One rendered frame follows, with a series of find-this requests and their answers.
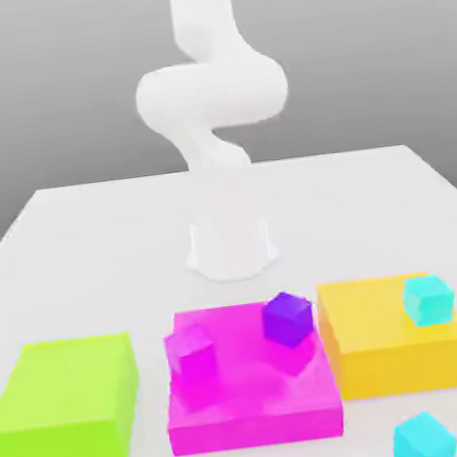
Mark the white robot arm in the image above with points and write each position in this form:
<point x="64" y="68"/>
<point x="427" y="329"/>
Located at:
<point x="212" y="93"/>

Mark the small purple cube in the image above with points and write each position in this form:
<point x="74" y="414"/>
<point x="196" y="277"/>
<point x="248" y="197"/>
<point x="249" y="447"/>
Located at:
<point x="287" y="320"/>

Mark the small magenta cube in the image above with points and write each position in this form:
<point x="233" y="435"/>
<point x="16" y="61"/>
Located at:
<point x="192" y="358"/>

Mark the small cyan cube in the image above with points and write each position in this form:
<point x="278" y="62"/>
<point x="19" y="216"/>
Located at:
<point x="423" y="440"/>
<point x="429" y="300"/>

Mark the large orange box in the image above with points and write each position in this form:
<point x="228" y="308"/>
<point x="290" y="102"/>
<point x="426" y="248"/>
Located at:
<point x="371" y="340"/>

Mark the large magenta box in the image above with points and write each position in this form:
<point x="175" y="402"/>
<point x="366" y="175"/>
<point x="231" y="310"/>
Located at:
<point x="255" y="410"/>

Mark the large lime green box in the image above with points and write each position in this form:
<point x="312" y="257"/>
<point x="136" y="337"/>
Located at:
<point x="64" y="401"/>

